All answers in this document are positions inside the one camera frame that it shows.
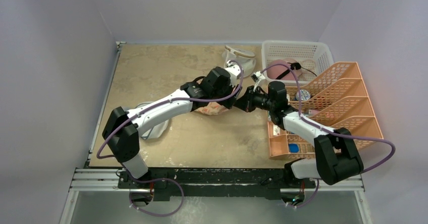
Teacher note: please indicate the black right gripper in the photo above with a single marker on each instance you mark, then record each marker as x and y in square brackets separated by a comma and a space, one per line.
[250, 99]

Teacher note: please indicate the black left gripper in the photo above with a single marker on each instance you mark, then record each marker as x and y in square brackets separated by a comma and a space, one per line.
[228, 102]

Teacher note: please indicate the floral mesh laundry bag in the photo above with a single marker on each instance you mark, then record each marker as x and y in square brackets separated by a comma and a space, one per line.
[209, 109]

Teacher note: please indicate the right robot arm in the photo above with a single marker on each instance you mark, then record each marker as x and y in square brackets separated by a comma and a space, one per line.
[336, 155]

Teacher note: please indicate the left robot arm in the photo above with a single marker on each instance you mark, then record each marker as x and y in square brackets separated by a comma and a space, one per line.
[125, 127]

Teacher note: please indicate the pink bra in basket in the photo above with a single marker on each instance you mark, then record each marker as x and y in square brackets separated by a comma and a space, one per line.
[283, 73]

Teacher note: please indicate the white round mesh bag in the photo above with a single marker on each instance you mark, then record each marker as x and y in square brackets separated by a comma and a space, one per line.
[157, 130]

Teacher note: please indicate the blue item in organizer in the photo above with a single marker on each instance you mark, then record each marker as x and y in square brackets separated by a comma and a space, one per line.
[293, 148]

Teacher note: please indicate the white plastic basket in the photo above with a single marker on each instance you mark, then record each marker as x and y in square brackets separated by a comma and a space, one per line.
[314, 57]

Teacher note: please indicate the orange plastic desk organizer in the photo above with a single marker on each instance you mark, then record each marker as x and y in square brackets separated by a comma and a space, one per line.
[339, 99]

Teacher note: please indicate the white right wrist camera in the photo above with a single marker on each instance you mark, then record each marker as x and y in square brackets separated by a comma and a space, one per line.
[259, 79]

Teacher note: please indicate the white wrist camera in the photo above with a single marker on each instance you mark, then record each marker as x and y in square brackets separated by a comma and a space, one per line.
[259, 79]
[234, 72]

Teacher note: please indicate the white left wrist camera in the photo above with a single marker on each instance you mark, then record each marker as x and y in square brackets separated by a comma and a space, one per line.
[234, 72]

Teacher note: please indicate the white mesh drawstring bag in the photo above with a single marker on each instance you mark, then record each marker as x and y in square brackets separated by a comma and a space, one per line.
[244, 57]

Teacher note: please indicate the metal corner bracket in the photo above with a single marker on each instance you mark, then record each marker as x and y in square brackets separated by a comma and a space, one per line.
[120, 45]

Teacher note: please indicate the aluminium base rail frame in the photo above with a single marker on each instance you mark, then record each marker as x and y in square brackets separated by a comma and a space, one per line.
[166, 182]

